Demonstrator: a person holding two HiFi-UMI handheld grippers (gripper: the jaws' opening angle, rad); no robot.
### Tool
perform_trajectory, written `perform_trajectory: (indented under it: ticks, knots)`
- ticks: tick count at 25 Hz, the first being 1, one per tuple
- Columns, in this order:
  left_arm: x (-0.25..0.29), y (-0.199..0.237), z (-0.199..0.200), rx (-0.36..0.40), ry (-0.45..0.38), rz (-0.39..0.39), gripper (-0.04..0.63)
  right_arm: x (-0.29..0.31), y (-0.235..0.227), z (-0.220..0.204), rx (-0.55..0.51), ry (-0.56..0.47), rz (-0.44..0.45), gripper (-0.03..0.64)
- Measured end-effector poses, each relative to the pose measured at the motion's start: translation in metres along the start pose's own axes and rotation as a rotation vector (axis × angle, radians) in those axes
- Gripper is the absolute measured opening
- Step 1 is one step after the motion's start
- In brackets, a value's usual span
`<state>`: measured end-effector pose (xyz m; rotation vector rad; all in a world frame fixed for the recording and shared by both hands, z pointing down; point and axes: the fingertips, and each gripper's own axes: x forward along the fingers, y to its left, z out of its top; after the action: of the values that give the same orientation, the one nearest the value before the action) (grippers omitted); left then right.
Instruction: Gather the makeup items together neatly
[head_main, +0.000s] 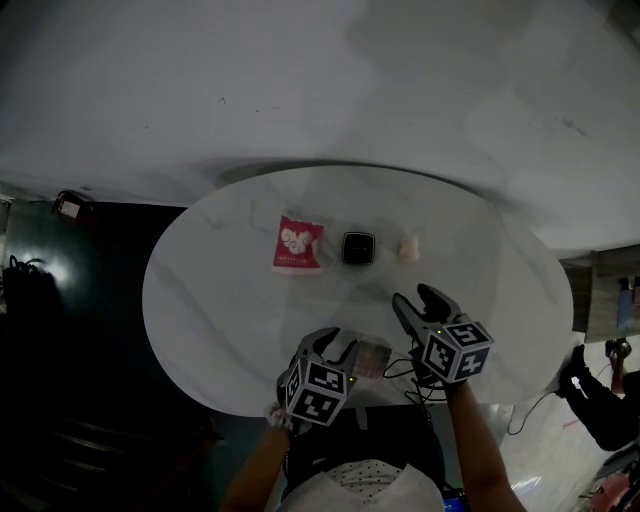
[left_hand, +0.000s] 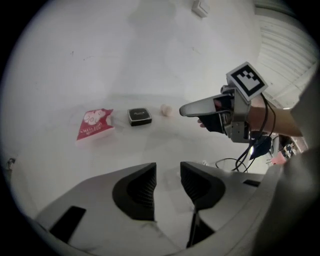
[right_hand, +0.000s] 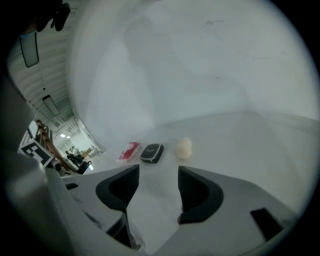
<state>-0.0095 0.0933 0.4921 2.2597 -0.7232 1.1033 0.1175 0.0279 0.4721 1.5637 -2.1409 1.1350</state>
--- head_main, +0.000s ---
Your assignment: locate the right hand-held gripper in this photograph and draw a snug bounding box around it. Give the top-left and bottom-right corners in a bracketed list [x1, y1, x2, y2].
[391, 283, 495, 385]

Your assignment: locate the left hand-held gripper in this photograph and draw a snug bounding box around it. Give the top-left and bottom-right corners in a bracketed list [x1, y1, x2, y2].
[276, 327, 361, 428]

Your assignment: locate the clear patterned small packet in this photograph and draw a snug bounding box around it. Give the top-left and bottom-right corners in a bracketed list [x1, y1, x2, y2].
[349, 337, 392, 381]

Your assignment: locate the small black square box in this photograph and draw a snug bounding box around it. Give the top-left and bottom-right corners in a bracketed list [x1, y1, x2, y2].
[341, 231, 376, 265]

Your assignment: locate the red snack packet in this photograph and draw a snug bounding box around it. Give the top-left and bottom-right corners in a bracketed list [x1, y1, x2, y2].
[271, 214, 325, 275]

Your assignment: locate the person's left forearm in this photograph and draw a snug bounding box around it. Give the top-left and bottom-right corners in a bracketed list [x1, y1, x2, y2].
[219, 424, 294, 512]

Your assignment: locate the person's right forearm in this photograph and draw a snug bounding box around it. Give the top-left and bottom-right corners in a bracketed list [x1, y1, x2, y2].
[444, 379, 526, 512]

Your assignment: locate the white oval marble table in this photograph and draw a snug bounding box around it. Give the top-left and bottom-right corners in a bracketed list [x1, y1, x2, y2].
[141, 164, 575, 416]

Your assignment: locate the white wrist scrunchie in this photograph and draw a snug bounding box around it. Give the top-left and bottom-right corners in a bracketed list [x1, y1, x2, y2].
[264, 403, 294, 430]

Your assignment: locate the person's black garment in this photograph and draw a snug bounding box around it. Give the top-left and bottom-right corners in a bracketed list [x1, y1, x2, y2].
[287, 407, 446, 491]

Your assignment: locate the person's white dotted top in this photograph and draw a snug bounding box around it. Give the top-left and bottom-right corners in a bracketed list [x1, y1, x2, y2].
[279, 459, 446, 512]

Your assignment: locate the grey side desk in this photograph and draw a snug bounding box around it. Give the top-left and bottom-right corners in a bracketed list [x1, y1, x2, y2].
[559, 249, 640, 344]

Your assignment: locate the red fire extinguisher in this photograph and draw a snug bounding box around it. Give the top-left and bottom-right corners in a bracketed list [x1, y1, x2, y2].
[52, 189, 96, 221]

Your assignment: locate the black bag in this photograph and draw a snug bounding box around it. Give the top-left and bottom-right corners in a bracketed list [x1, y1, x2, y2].
[2, 255, 61, 311]

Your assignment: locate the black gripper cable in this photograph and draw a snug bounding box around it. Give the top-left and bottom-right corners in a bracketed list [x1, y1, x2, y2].
[382, 349, 447, 417]

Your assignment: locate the thin floor cable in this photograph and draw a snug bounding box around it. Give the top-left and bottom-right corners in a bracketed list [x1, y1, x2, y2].
[507, 389, 561, 436]

